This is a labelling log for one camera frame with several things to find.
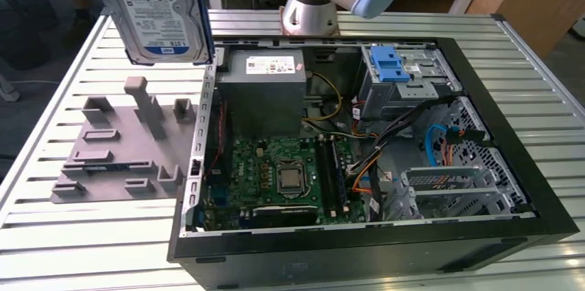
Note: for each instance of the hard disk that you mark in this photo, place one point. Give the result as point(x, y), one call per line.
point(155, 13)

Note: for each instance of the metal disk bay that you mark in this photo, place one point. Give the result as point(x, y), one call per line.
point(452, 192)

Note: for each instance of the black mesh bin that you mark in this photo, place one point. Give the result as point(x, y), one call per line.
point(27, 31)

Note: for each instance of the white stand foot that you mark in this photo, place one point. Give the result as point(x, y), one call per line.
point(10, 90)

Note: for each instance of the grey power supply unit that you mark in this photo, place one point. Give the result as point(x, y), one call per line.
point(261, 106)

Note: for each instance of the grey parts rack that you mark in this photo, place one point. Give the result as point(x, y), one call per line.
point(123, 154)

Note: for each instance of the RAM stick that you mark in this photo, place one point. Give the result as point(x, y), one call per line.
point(98, 168)

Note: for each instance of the green motherboard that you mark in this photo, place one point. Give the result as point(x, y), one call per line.
point(255, 167)

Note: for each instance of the blue plastic drive latch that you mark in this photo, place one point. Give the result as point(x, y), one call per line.
point(389, 65)

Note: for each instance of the CPU socket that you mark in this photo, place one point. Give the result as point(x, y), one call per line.
point(275, 178)

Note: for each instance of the silver CPU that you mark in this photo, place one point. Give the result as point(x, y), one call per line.
point(291, 179)

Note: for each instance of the black RAM slot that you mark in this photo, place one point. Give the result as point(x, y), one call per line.
point(325, 174)

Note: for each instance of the metal optical drive cage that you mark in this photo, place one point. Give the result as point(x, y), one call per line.
point(421, 90)

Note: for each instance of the black graphics card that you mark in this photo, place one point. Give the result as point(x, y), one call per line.
point(283, 214)

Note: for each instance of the black PC case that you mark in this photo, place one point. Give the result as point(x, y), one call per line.
point(365, 256)

